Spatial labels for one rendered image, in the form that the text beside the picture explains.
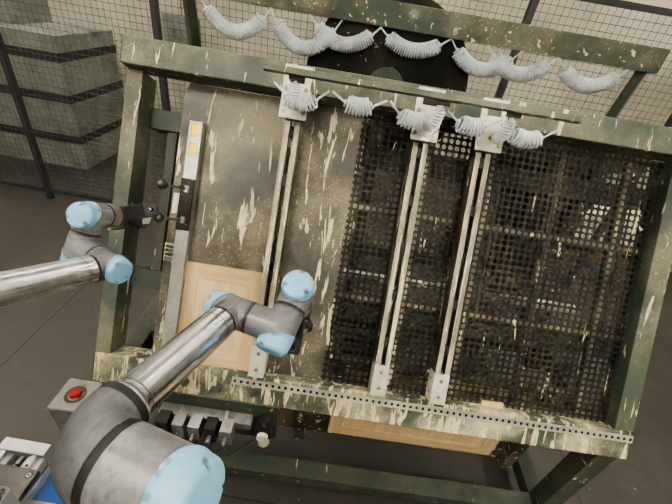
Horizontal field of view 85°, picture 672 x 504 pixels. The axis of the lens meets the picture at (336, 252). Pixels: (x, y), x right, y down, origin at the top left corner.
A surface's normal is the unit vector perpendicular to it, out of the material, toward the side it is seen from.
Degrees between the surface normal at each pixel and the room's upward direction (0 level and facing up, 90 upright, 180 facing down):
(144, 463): 6
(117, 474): 23
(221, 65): 60
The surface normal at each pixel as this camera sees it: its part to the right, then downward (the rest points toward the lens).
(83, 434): -0.06, -0.79
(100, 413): 0.15, -0.95
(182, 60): 0.01, 0.07
